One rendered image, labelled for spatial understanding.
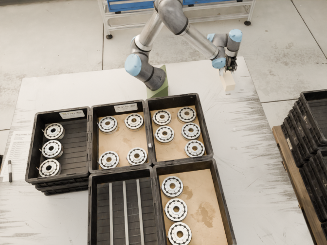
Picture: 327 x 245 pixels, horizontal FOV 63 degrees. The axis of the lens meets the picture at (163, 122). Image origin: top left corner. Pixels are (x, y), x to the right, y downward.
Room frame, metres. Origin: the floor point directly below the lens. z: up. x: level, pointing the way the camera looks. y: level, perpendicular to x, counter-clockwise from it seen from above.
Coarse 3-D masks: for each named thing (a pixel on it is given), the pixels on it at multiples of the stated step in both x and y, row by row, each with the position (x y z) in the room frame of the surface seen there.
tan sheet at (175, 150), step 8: (152, 112) 0.88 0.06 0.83; (176, 112) 0.87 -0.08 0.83; (152, 120) 0.83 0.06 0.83; (176, 120) 0.82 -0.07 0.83; (176, 128) 0.76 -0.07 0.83; (176, 136) 0.72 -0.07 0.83; (200, 136) 0.71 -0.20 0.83; (160, 144) 0.67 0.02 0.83; (168, 144) 0.67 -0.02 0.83; (176, 144) 0.66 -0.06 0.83; (184, 144) 0.66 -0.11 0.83; (160, 152) 0.62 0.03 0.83; (168, 152) 0.62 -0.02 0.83; (176, 152) 0.62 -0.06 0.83; (160, 160) 0.58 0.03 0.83
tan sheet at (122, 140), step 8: (120, 120) 0.84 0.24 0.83; (120, 128) 0.79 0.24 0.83; (144, 128) 0.78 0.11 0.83; (104, 136) 0.74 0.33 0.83; (112, 136) 0.74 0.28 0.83; (120, 136) 0.74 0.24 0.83; (128, 136) 0.73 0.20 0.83; (136, 136) 0.73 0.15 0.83; (144, 136) 0.73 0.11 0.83; (104, 144) 0.69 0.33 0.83; (112, 144) 0.69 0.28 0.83; (120, 144) 0.69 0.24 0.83; (128, 144) 0.68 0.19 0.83; (136, 144) 0.68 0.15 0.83; (144, 144) 0.68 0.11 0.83; (104, 152) 0.65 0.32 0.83; (120, 152) 0.64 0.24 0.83; (120, 160) 0.59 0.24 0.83
